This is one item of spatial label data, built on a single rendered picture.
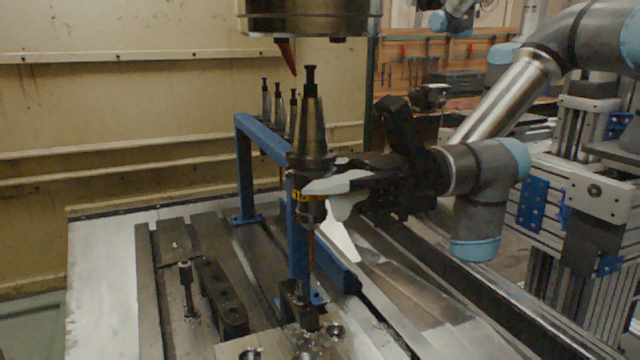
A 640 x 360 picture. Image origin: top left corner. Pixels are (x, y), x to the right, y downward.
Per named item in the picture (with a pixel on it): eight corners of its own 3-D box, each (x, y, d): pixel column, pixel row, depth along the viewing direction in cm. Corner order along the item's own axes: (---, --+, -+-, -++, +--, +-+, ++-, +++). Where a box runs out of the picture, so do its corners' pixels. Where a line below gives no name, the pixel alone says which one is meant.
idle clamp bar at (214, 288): (217, 277, 99) (214, 252, 97) (255, 347, 78) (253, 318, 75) (195, 283, 97) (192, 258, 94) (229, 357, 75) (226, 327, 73)
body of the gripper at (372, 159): (371, 230, 54) (447, 215, 58) (374, 166, 51) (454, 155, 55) (344, 207, 60) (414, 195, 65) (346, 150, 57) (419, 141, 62)
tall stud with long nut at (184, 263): (197, 309, 88) (190, 254, 83) (199, 317, 85) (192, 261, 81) (183, 312, 87) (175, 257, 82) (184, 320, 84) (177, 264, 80)
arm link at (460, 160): (480, 150, 57) (441, 136, 64) (453, 154, 55) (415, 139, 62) (472, 201, 60) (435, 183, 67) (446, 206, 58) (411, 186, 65)
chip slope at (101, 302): (320, 235, 178) (320, 177, 169) (420, 343, 118) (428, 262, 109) (82, 284, 145) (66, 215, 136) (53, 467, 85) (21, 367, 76)
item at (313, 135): (290, 148, 53) (288, 94, 50) (324, 146, 54) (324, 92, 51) (296, 158, 49) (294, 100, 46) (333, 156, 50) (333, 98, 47)
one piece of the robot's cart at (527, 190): (516, 223, 138) (525, 171, 132) (539, 234, 130) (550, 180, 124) (513, 223, 137) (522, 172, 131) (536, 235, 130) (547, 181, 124)
